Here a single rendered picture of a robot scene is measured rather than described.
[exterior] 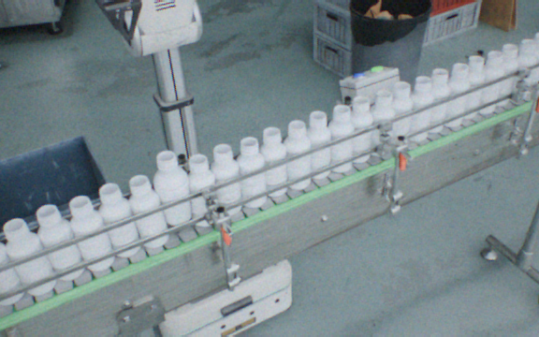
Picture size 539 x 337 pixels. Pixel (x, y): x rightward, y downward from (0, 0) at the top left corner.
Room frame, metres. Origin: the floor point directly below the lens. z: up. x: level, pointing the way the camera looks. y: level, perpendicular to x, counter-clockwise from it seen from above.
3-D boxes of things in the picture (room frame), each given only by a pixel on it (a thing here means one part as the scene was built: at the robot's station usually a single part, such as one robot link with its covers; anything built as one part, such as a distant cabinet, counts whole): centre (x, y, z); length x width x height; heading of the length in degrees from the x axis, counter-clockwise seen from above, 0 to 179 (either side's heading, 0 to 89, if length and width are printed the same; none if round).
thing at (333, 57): (3.50, -0.72, 0.11); 0.61 x 0.41 x 0.22; 123
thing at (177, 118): (1.54, 0.29, 0.74); 0.11 x 0.11 x 0.40; 27
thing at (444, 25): (3.91, -1.30, 0.11); 0.61 x 0.41 x 0.22; 120
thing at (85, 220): (0.78, 0.36, 1.08); 0.06 x 0.06 x 0.17
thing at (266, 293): (1.53, 0.29, 0.24); 0.68 x 0.53 x 0.41; 27
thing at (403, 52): (2.90, -0.73, 0.32); 0.45 x 0.45 x 0.64
